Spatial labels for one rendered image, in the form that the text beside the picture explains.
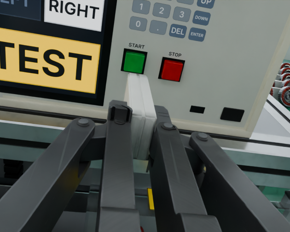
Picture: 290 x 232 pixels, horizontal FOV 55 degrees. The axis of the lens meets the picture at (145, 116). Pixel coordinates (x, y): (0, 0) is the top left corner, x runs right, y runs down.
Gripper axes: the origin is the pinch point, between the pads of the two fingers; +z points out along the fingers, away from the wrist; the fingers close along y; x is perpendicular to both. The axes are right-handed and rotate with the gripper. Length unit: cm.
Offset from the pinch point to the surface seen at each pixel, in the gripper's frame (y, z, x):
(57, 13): -7.2, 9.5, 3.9
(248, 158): 13.6, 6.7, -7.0
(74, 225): -4.8, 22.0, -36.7
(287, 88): 94, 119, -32
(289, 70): 122, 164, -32
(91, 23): -4.3, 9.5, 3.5
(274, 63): 14.0, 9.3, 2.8
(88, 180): -3.3, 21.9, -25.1
